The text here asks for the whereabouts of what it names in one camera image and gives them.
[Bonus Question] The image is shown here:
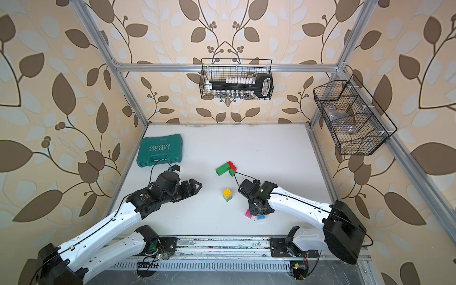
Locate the black white socket tool set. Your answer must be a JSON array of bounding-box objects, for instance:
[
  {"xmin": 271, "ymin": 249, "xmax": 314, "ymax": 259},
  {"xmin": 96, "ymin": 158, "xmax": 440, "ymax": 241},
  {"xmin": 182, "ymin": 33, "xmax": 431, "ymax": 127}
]
[{"xmin": 200, "ymin": 74, "xmax": 274, "ymax": 100}]

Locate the yellow lego brick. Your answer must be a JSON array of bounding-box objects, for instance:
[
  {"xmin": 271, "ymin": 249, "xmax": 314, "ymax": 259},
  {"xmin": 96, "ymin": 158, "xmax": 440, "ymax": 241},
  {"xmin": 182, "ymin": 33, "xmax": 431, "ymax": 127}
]
[{"xmin": 223, "ymin": 189, "xmax": 232, "ymax": 197}]

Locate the plastic bag in basket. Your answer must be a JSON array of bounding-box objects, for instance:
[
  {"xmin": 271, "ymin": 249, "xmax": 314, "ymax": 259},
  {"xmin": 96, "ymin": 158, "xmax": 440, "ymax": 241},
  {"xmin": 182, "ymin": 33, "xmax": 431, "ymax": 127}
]
[{"xmin": 324, "ymin": 104, "xmax": 356, "ymax": 133}]

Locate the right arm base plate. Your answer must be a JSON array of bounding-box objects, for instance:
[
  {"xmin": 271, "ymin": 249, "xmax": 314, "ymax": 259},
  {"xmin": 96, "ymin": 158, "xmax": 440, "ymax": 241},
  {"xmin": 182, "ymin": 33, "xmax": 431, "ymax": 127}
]
[{"xmin": 269, "ymin": 237, "xmax": 319, "ymax": 259}]

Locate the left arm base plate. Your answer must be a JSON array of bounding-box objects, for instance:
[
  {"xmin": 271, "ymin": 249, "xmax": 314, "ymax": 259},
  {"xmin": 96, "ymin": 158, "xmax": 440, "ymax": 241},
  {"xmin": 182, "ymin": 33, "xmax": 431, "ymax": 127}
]
[{"xmin": 142, "ymin": 237, "xmax": 178, "ymax": 256}]

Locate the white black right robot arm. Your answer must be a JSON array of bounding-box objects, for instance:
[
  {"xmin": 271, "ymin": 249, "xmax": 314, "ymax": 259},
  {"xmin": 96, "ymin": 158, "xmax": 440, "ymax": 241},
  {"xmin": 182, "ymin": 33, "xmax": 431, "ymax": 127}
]
[{"xmin": 238, "ymin": 179, "xmax": 367, "ymax": 265}]

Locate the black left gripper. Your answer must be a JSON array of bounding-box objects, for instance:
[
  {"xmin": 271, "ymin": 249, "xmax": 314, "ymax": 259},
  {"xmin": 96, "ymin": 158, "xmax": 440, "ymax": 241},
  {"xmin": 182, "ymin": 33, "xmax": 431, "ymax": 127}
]
[{"xmin": 160, "ymin": 178, "xmax": 203, "ymax": 205}]

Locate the black wire basket wall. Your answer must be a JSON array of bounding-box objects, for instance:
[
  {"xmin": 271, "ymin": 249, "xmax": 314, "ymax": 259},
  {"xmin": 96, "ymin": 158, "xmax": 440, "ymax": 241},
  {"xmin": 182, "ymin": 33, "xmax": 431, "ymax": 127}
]
[
  {"xmin": 199, "ymin": 58, "xmax": 274, "ymax": 100},
  {"xmin": 313, "ymin": 75, "xmax": 397, "ymax": 156}
]

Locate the black wire basket right wall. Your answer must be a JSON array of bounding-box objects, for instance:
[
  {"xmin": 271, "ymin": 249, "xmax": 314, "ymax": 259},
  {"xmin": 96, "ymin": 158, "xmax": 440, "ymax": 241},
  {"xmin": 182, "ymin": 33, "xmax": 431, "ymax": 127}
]
[{"xmin": 313, "ymin": 75, "xmax": 397, "ymax": 156}]

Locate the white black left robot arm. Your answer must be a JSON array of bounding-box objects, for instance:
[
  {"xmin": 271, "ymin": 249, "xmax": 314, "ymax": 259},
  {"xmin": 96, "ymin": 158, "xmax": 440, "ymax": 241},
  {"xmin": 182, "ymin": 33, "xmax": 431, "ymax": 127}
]
[{"xmin": 28, "ymin": 171, "xmax": 203, "ymax": 285}]

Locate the red lego brick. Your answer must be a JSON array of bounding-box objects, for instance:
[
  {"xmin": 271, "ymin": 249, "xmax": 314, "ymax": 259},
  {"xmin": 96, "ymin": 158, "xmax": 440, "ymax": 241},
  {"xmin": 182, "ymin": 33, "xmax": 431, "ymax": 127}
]
[{"xmin": 228, "ymin": 161, "xmax": 237, "ymax": 172}]

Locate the green plastic tool case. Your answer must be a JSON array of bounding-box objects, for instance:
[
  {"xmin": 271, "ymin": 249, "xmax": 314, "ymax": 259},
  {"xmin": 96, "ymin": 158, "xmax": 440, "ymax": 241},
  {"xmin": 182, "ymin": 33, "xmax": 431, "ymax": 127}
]
[{"xmin": 136, "ymin": 134, "xmax": 183, "ymax": 167}]

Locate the black wire basket back wall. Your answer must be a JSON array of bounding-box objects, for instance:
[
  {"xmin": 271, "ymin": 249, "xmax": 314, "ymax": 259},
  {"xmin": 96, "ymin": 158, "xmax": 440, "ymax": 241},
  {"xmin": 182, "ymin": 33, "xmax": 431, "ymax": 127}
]
[{"xmin": 199, "ymin": 58, "xmax": 274, "ymax": 100}]

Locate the aluminium front rail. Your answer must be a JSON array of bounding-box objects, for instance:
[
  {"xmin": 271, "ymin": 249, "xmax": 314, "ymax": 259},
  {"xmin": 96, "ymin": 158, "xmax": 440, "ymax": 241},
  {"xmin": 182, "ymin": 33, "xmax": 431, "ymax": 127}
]
[{"xmin": 75, "ymin": 234, "xmax": 372, "ymax": 261}]

